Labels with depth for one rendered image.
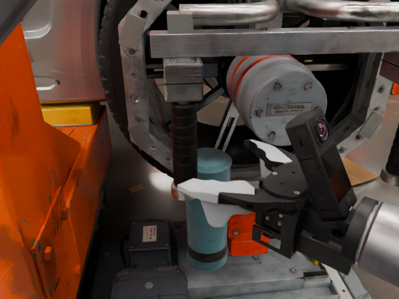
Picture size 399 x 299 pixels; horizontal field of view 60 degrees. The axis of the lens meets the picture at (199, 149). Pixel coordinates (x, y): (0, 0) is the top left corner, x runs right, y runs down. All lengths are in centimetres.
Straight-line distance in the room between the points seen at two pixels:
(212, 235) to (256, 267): 46
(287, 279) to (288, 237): 73
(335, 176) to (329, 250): 9
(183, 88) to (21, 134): 21
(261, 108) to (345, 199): 22
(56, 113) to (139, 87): 35
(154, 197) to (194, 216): 113
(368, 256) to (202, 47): 30
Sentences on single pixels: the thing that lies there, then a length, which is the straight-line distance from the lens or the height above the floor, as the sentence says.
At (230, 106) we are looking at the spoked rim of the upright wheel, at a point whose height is 76.
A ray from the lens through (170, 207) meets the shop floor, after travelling 172.
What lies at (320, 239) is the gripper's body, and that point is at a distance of 42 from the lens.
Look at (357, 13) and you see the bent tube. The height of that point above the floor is 100.
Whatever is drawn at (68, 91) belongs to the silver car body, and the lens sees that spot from 93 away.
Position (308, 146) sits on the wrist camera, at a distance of 36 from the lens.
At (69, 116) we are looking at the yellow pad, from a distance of 96.
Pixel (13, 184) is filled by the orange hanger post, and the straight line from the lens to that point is 45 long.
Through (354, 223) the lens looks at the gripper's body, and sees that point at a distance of 38.
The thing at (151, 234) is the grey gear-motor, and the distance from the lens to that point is 94.
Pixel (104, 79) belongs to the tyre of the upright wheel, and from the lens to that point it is 77.
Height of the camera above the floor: 106
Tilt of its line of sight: 29 degrees down
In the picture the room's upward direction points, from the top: straight up
